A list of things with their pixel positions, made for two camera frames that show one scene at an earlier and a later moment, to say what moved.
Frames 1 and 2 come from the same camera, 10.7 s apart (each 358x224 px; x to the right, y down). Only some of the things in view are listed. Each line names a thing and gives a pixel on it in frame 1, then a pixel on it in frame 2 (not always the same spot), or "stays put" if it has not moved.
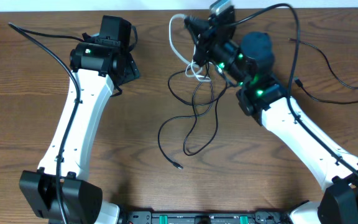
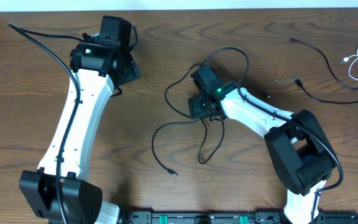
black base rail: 206,217 stays put
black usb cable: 186,116 to 175,110
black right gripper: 205,45 to 194,109
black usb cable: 296,80 stays put
